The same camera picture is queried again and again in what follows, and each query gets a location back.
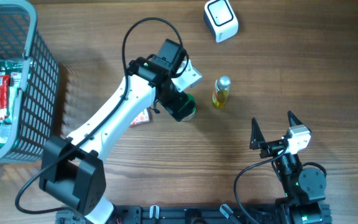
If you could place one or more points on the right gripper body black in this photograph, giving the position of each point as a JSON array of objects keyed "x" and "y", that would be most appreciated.
[{"x": 270, "y": 147}]

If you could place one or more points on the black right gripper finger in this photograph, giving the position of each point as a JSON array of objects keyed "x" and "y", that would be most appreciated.
[
  {"x": 293, "y": 120},
  {"x": 257, "y": 139}
]

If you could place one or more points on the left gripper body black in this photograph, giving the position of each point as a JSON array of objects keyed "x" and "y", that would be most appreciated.
[{"x": 172, "y": 101}]

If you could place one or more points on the green lid white jar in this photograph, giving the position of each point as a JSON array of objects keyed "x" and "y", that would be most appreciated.
[{"x": 190, "y": 108}]

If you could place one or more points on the orange Kleenex tissue pack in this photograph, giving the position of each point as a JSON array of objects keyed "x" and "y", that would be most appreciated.
[{"x": 142, "y": 117}]

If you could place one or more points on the yellow oil bottle silver cap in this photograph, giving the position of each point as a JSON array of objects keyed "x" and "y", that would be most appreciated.
[{"x": 221, "y": 91}]

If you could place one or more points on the red sachet stick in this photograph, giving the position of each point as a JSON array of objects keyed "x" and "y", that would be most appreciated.
[{"x": 4, "y": 96}]

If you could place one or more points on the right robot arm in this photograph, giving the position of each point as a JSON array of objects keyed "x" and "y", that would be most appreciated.
[{"x": 304, "y": 184}]

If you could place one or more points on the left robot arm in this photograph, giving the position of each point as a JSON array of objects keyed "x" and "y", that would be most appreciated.
[{"x": 73, "y": 167}]

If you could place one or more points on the white barcode scanner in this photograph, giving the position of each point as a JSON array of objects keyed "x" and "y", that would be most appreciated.
[{"x": 220, "y": 19}]

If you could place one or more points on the grey plastic mesh basket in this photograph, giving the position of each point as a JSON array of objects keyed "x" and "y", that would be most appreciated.
[{"x": 36, "y": 98}]

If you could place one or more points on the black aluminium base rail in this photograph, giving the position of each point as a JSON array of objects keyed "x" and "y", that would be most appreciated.
[{"x": 265, "y": 213}]

